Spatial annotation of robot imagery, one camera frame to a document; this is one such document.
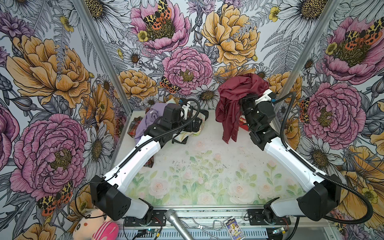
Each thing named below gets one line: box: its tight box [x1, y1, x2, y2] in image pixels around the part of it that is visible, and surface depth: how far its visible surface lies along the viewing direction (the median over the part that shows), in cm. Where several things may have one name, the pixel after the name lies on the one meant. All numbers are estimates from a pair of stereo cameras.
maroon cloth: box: [215, 73, 270, 144], surface depth 64 cm
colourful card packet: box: [223, 216, 246, 240], surface depth 71 cm
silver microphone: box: [165, 209, 196, 240], surface depth 72 cm
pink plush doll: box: [66, 199, 120, 240], surface depth 67 cm
